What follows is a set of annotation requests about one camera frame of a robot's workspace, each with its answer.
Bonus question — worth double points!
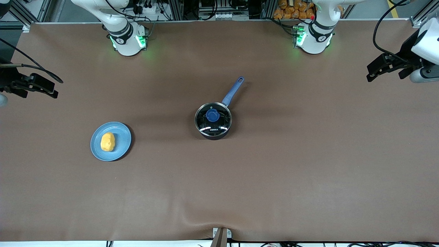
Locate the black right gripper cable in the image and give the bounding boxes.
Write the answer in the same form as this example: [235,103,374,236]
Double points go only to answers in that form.
[0,38,64,84]

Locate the white power strip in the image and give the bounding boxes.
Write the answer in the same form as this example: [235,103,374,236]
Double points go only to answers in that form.
[132,0,162,15]

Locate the yellow potato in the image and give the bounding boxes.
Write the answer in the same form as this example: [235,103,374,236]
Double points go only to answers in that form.
[100,132,116,152]

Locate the glass lid with blue knob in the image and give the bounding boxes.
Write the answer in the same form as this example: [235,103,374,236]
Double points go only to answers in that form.
[195,103,232,135]

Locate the black pot with blue handle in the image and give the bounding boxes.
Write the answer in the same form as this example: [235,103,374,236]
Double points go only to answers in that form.
[194,76,245,140]

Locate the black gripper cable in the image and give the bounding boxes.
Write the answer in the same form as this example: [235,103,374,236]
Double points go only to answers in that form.
[0,38,64,84]
[373,0,412,64]

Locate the brown table mat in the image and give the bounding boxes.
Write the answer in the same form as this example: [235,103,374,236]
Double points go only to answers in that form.
[0,19,439,243]

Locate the metal table clamp bracket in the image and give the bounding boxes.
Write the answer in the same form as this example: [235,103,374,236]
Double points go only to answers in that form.
[210,227,232,247]

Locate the bag of orange items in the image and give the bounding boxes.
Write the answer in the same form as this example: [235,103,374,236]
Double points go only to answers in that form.
[273,0,315,20]

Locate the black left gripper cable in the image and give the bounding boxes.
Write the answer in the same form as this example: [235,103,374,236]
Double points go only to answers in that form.
[373,0,412,64]

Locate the aluminium frame profile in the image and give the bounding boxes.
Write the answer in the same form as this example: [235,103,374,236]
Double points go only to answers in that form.
[410,0,439,28]
[9,0,52,33]

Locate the blue plate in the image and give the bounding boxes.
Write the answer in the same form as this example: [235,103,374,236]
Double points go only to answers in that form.
[90,122,132,162]

